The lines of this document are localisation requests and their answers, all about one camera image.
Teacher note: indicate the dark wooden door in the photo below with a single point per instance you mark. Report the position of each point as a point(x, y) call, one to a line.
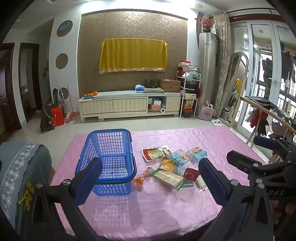
point(9, 92)

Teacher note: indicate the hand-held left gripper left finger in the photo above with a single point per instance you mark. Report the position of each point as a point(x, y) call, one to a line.
point(89, 179)

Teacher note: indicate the light blue snack packet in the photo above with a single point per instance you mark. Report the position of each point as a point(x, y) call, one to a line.
point(179, 158)
point(198, 154)
point(180, 171)

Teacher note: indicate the sliding glass door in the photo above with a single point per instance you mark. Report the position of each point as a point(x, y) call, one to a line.
point(261, 64)

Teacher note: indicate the beige biscuit pack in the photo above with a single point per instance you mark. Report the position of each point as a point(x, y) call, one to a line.
point(167, 179)

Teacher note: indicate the wooden drying rack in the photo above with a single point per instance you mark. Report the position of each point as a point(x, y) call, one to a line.
point(266, 109)

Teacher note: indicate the standing air conditioner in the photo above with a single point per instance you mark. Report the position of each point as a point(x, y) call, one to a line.
point(208, 69)

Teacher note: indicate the heap of oranges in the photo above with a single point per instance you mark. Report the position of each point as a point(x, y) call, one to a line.
point(90, 94)

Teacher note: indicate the yellow hanging cloth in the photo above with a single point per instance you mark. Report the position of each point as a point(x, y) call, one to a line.
point(134, 55)

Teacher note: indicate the white TV cabinet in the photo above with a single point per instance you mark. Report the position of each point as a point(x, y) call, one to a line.
point(115, 105)

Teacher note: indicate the red yellow large snack packet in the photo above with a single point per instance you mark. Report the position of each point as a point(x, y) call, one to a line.
point(153, 154)

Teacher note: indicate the green folded cloth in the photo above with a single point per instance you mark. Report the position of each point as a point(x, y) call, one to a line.
point(153, 90)

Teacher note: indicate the red white carton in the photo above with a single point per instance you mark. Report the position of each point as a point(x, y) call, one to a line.
point(185, 65)

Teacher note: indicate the pink bag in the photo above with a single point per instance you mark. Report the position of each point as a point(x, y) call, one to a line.
point(206, 112)

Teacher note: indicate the blue plate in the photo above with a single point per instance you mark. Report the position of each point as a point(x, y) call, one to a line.
point(87, 97)

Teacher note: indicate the pair of white slippers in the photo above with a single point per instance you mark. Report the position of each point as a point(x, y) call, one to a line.
point(216, 122)

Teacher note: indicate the dark wooden doorway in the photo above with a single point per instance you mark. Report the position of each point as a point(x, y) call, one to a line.
point(30, 81)

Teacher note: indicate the broom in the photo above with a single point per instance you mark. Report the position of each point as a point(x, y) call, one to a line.
point(69, 117)

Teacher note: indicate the white shelf rack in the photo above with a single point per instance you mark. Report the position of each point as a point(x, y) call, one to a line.
point(182, 92)

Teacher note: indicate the black bag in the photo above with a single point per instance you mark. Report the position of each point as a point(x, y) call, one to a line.
point(46, 118)

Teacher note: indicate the red bag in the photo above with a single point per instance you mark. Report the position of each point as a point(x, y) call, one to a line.
point(57, 115)

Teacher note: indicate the blue white tissue pack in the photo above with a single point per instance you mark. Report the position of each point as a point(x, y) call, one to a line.
point(140, 88)

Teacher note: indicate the round brown wall panel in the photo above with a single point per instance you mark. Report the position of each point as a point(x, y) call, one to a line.
point(64, 92)
point(61, 61)

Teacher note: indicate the blue plastic basket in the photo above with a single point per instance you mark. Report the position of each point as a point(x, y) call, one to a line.
point(108, 132)

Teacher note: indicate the round wall panel blue dish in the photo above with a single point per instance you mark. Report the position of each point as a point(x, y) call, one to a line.
point(64, 28)

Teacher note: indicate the standing mirror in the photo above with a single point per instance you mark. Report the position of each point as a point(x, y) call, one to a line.
point(238, 88)

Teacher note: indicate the cardboard box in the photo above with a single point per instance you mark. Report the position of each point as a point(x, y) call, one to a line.
point(170, 85)

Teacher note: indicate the pink tablecloth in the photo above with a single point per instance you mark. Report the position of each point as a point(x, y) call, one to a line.
point(161, 208)

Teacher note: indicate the beige patterned curtain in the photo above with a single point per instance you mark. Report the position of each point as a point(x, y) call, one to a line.
point(222, 58)

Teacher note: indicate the vase of red flowers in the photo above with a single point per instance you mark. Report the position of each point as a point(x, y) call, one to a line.
point(207, 23)

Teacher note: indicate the grey lace chair cover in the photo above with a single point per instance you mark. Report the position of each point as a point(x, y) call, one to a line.
point(13, 162)

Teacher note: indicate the orange sausage snack packet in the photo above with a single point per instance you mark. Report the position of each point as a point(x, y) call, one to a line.
point(142, 178)

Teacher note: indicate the person's right hand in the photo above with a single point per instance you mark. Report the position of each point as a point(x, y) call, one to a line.
point(283, 210)

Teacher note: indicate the white strip snack packet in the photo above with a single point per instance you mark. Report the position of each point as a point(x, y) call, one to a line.
point(200, 183)

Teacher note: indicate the white pole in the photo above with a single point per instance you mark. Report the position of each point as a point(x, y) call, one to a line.
point(62, 102)

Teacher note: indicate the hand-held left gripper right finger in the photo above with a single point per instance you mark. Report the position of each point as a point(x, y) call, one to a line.
point(211, 183)

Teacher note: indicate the dark cloth with yellow print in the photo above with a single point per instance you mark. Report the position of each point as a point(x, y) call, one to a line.
point(27, 194)

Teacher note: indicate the orange box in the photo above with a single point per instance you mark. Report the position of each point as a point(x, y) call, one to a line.
point(154, 107)

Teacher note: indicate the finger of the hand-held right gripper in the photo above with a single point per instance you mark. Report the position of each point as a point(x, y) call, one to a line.
point(241, 161)
point(264, 141)

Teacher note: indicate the red crisp snack packet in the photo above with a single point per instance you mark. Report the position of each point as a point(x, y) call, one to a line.
point(191, 173)

